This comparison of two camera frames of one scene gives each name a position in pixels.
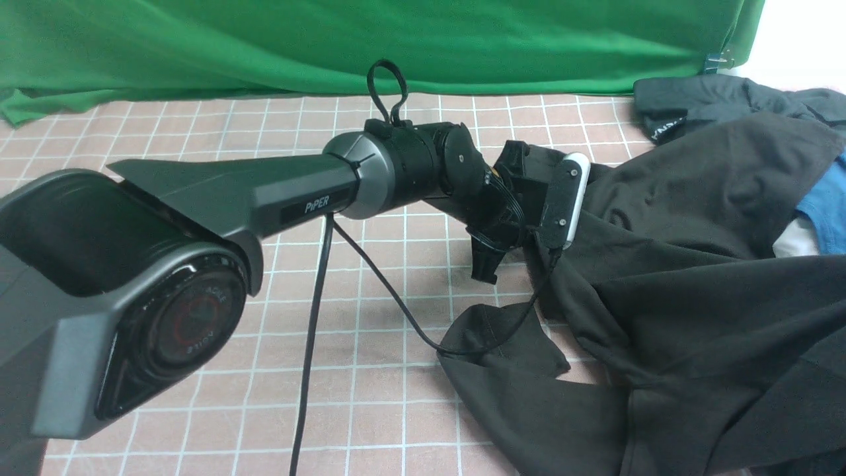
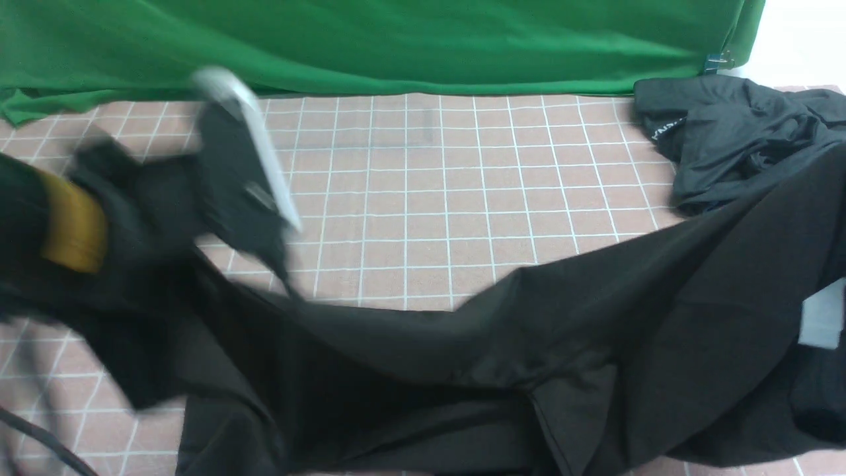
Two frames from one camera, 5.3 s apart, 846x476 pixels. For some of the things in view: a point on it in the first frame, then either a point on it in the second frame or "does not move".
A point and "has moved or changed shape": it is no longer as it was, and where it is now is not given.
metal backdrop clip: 713,60 does not move
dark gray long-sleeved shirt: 671,339 has moved or changed shape
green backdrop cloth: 56,55 does not move
